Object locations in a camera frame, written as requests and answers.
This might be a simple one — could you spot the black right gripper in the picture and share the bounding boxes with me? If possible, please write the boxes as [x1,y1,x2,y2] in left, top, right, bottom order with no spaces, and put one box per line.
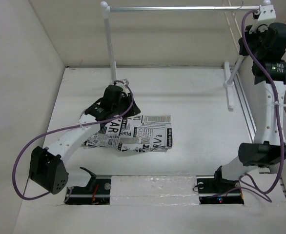
[240,23,269,60]

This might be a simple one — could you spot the newspaper print trousers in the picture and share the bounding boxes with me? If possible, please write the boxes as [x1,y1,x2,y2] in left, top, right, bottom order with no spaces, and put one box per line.
[82,115,173,153]

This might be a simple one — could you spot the beige wire clothes hanger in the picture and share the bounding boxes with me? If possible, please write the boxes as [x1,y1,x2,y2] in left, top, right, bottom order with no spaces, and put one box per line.
[225,10,242,44]

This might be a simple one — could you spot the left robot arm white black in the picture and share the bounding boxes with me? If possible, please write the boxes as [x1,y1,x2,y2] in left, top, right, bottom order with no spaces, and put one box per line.
[29,80,140,195]

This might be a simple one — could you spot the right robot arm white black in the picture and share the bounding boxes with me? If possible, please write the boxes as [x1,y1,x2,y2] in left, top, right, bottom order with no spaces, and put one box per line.
[212,22,286,192]

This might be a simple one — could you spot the white clothes rack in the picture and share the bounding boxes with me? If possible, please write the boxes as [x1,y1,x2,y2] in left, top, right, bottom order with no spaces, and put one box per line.
[100,0,273,110]

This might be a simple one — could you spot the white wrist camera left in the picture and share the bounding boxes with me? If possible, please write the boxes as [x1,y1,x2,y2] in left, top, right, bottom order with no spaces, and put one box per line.
[112,79,129,94]

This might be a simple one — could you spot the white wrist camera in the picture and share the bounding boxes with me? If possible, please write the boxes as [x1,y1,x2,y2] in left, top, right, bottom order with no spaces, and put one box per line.
[249,4,276,34]
[112,79,129,94]

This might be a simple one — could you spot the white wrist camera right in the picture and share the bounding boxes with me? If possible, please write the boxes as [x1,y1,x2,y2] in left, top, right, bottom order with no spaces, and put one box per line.
[249,4,276,34]

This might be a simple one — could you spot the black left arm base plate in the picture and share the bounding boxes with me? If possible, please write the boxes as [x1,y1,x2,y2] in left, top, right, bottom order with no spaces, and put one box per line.
[64,175,111,205]

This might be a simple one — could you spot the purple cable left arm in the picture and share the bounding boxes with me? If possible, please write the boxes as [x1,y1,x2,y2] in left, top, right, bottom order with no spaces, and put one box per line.
[12,79,134,201]

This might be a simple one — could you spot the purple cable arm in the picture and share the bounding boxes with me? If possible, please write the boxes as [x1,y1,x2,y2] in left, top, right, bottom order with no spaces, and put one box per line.
[12,79,134,201]
[211,9,286,203]

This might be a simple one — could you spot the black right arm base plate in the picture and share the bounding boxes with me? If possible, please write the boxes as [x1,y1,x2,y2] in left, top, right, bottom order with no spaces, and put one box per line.
[193,175,244,205]

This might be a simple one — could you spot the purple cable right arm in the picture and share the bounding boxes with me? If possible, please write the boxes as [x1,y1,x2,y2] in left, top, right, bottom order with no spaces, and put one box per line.
[211,9,286,203]

